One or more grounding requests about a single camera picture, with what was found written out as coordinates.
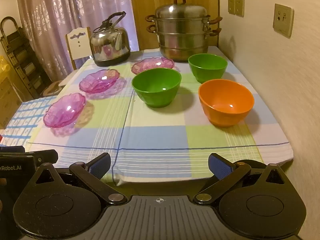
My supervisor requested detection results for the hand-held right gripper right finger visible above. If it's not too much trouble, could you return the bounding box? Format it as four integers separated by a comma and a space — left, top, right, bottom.
193, 152, 288, 205

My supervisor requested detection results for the stainless steel kettle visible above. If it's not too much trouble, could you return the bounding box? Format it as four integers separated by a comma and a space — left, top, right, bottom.
89, 11, 131, 67

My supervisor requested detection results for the beige wall socket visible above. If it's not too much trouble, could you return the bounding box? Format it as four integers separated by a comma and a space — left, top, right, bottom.
272, 3, 295, 39

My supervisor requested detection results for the stainless steel steamer pot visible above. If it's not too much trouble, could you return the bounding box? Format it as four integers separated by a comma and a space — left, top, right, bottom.
146, 0, 222, 62

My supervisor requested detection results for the pink glass plate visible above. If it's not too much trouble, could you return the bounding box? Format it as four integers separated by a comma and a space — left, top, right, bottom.
79, 69, 120, 94
131, 57, 175, 75
43, 93, 87, 128

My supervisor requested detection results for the black metal rack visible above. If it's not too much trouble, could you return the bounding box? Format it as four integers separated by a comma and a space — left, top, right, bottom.
0, 17, 52, 99

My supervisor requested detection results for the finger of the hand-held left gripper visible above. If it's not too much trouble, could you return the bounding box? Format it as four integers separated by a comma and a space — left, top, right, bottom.
32, 149, 59, 167

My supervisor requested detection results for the blue patterned cloth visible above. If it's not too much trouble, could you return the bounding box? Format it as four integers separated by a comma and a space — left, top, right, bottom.
0, 95, 58, 147

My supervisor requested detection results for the white wooden chair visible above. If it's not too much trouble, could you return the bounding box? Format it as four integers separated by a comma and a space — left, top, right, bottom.
65, 27, 92, 70

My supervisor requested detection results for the orange plastic bowl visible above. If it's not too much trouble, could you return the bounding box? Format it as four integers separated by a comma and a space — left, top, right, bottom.
198, 79, 255, 127

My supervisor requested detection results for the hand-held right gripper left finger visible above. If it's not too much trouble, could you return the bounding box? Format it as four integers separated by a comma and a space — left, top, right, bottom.
35, 152, 127, 205

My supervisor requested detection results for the yellow plastic bag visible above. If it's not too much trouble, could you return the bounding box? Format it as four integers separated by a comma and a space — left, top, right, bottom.
0, 55, 10, 81

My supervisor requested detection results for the pastel checked tablecloth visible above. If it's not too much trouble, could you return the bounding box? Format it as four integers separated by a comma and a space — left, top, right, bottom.
25, 46, 294, 187

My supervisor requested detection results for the pink sheer curtain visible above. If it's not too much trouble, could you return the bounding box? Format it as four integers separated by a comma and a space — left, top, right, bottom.
16, 0, 139, 80

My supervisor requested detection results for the green plastic bowl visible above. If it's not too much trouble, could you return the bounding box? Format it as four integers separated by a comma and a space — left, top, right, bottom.
188, 53, 228, 84
132, 68, 182, 108

